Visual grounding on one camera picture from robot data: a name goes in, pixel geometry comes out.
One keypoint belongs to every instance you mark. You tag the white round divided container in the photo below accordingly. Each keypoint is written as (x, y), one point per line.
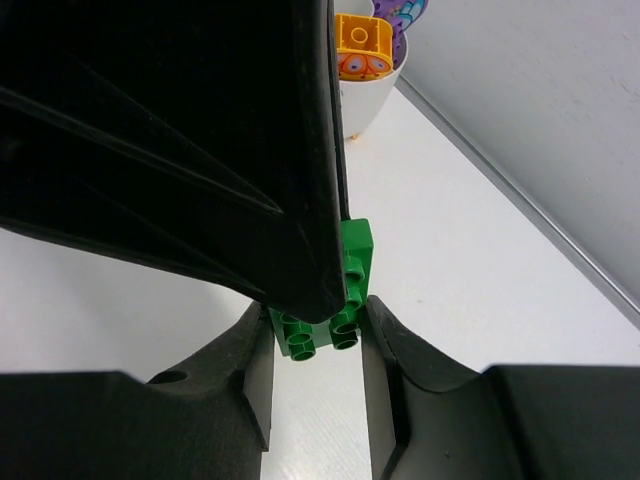
(362, 101)

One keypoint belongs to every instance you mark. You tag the lavender curved lego piece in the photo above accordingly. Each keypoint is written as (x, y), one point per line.
(401, 14)

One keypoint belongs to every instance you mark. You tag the green lego brick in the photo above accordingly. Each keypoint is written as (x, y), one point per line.
(300, 341)

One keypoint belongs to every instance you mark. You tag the aluminium frame rail back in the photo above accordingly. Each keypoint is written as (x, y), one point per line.
(524, 203)

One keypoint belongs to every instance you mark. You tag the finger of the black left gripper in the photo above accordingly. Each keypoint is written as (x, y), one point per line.
(201, 138)

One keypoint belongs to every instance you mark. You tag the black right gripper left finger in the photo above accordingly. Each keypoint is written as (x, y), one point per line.
(208, 417)

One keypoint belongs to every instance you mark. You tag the yellow curved lego brick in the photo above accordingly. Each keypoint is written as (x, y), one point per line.
(364, 47)

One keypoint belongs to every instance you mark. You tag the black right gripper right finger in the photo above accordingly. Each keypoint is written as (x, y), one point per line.
(430, 417)

